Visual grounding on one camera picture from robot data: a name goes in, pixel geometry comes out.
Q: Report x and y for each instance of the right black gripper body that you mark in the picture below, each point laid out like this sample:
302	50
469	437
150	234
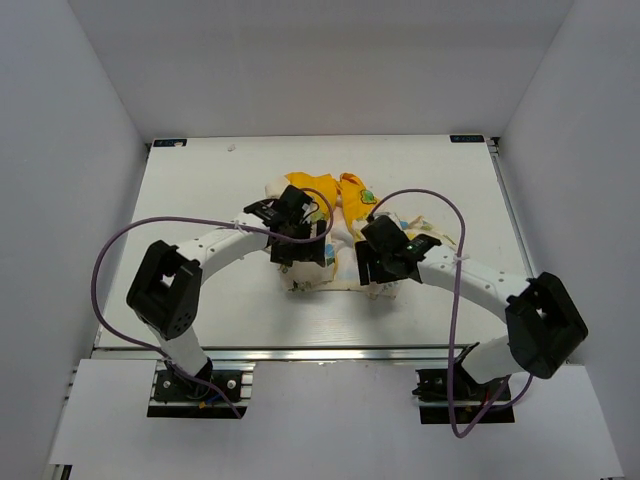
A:
374	255

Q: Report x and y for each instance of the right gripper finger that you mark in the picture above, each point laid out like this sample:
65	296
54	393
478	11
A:
367	264
393	268

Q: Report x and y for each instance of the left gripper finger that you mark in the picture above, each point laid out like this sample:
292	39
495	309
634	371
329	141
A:
283	252
313	251

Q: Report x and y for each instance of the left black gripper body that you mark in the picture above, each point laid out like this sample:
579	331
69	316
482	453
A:
299	228

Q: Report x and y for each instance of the cream printed baby jacket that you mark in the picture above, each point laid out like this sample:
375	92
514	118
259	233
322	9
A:
349	201

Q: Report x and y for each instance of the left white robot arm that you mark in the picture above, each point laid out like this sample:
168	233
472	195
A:
165	292

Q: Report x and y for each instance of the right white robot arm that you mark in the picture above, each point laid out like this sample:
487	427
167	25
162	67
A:
543	325

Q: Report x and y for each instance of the right blue corner label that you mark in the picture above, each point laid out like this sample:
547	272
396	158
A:
467	138

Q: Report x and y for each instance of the blue corner label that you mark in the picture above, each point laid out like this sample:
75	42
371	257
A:
467	138
169	143

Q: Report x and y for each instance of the left blue corner label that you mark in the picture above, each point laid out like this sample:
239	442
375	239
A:
169	143

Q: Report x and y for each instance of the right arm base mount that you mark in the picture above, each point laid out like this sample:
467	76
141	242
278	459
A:
430	394

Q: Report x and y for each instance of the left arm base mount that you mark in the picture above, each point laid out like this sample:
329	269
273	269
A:
173	397

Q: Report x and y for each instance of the aluminium table front rail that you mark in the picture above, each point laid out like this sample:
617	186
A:
438	352

